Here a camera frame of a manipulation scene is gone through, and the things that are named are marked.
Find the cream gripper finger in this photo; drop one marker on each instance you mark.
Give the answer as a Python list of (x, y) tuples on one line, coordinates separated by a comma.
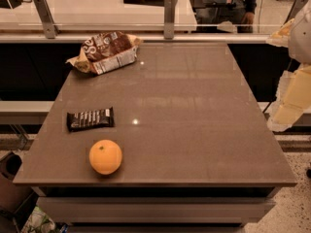
[(293, 98), (280, 38)]

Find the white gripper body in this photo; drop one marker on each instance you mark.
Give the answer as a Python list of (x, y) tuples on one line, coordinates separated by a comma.
[(301, 38)]

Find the orange fruit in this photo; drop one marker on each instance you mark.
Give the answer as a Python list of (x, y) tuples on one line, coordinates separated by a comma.
[(105, 157)]

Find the brown chip bag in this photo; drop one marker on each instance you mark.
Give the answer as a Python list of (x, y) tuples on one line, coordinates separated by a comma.
[(106, 52)]

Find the green white bag on floor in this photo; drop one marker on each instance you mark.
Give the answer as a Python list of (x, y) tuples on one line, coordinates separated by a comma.
[(40, 222)]

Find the person in dark clothes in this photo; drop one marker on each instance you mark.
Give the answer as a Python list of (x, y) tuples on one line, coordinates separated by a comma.
[(240, 13)]

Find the brown table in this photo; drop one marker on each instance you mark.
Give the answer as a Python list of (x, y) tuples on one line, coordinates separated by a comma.
[(197, 155)]

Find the black snack bar wrapper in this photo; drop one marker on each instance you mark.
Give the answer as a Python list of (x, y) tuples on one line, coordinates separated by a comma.
[(90, 119)]

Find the glass barrier panel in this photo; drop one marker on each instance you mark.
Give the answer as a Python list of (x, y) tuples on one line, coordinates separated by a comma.
[(112, 14)]

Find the right metal glass bracket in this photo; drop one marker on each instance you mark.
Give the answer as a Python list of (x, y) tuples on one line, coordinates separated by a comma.
[(299, 8)]

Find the metal glass bracket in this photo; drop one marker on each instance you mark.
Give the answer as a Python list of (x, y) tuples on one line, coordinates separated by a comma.
[(45, 15), (169, 18), (299, 8)]

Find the middle metal glass bracket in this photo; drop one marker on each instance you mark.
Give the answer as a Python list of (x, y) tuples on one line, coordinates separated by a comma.
[(169, 18)]

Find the left metal glass bracket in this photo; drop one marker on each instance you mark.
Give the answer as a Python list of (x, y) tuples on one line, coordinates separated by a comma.
[(45, 15)]

